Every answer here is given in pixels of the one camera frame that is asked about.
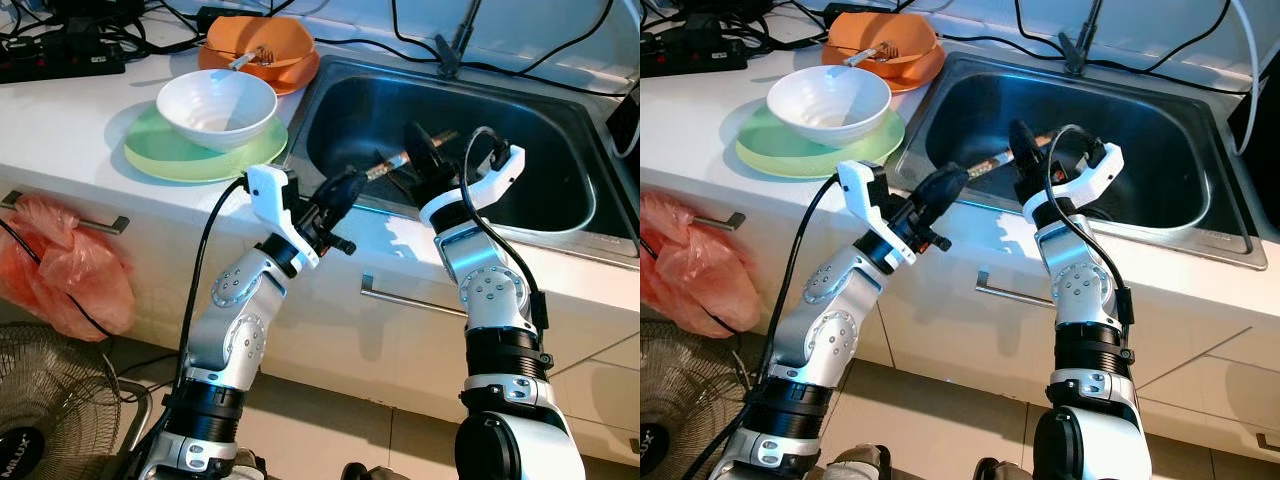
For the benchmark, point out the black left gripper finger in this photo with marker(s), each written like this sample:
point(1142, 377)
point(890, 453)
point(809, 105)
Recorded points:
point(345, 206)
point(345, 185)
point(942, 183)
point(943, 204)

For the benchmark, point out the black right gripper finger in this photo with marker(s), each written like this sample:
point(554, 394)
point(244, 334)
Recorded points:
point(1046, 160)
point(1023, 148)
point(420, 150)
point(445, 163)

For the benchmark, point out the green plate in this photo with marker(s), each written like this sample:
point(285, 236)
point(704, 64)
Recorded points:
point(785, 162)
point(170, 165)

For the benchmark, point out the white bowl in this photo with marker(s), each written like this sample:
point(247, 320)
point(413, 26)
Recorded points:
point(825, 98)
point(215, 100)

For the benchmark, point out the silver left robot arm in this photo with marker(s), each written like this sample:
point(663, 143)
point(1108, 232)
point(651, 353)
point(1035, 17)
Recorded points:
point(235, 330)
point(830, 330)

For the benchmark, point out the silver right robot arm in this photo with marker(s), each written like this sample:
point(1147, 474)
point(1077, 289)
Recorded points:
point(1085, 290)
point(495, 290)

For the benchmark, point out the steel kitchen sink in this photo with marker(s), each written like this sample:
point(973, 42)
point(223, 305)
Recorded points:
point(1170, 120)
point(560, 110)

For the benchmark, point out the black faucet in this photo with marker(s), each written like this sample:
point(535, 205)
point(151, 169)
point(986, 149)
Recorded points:
point(450, 55)
point(1075, 52)

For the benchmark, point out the orange plate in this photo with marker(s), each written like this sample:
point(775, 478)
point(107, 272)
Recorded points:
point(295, 82)
point(920, 78)

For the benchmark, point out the white cabinet door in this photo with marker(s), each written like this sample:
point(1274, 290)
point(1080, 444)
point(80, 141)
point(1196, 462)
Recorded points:
point(1000, 360)
point(400, 360)
point(160, 290)
point(772, 255)

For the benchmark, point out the light metal utensil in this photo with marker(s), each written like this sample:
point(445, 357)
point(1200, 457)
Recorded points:
point(860, 58)
point(243, 60)

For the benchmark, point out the orange bowl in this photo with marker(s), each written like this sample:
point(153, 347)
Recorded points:
point(285, 38)
point(910, 35)

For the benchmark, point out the black appliance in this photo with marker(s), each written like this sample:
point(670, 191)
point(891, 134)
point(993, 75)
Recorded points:
point(622, 105)

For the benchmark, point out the small black power strip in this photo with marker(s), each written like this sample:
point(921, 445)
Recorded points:
point(225, 15)
point(850, 12)

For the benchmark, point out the red plastic bag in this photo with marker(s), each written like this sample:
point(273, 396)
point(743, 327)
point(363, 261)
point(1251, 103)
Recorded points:
point(70, 285)
point(700, 280)

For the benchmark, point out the left robot leg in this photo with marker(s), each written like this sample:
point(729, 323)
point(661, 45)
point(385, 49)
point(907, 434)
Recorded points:
point(862, 465)
point(250, 468)

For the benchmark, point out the robot leg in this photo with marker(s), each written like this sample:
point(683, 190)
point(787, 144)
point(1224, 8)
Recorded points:
point(998, 472)
point(250, 468)
point(368, 473)
point(862, 465)

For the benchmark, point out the right robot leg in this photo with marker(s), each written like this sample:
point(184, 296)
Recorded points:
point(998, 472)
point(368, 473)

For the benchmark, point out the long black power strip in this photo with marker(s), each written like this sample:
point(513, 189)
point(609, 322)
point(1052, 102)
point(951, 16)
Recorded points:
point(60, 62)
point(695, 58)

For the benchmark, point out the black power adapter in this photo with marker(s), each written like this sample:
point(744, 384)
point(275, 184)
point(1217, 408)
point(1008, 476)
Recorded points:
point(100, 12)
point(720, 10)

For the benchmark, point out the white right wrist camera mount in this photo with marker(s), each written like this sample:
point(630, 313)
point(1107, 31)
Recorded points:
point(505, 170)
point(1105, 165)

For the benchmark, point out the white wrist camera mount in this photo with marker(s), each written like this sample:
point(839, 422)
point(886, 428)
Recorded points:
point(855, 185)
point(265, 190)
point(1105, 165)
point(505, 170)

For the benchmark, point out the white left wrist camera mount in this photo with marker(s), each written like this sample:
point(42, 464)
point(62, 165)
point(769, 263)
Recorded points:
point(265, 190)
point(855, 185)

